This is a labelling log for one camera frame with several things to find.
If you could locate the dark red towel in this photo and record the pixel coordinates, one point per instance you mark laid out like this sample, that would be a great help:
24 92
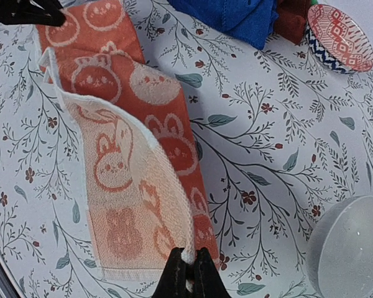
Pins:
292 19

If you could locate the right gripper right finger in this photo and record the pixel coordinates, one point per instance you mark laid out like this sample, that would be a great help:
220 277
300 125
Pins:
207 282

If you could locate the blue towel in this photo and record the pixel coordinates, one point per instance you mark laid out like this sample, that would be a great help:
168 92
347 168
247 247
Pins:
251 21

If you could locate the orange bunny towel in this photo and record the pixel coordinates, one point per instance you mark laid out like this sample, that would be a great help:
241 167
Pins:
144 188

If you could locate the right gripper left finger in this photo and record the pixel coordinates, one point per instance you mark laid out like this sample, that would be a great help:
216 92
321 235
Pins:
172 283

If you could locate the red patterned bowl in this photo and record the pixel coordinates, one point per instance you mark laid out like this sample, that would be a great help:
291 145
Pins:
336 41

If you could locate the white bowl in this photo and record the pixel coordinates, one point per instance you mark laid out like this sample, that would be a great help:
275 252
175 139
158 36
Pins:
339 257

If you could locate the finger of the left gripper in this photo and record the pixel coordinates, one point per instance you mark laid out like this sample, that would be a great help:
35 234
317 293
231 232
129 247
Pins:
22 12

